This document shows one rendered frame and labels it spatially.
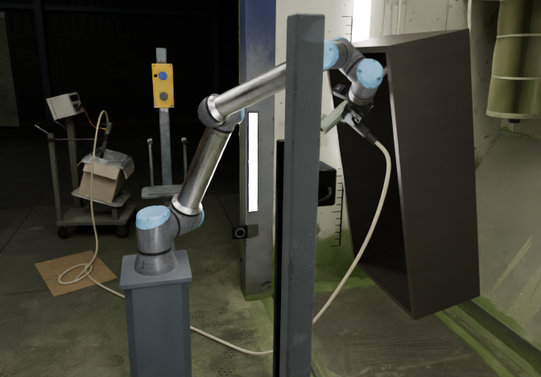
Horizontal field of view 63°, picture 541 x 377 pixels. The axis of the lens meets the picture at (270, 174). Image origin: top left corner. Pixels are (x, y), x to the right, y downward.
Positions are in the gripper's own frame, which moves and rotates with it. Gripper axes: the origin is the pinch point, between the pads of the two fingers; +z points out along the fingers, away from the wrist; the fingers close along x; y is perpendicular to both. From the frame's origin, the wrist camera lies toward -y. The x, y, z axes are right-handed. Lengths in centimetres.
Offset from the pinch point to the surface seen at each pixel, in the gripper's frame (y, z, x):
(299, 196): 23, -92, -63
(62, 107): -222, 188, -79
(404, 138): 23.4, -5.9, 6.0
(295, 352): 41, -75, -81
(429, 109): 22.9, -9.6, 20.1
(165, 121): -95, 86, -40
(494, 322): 126, 102, 13
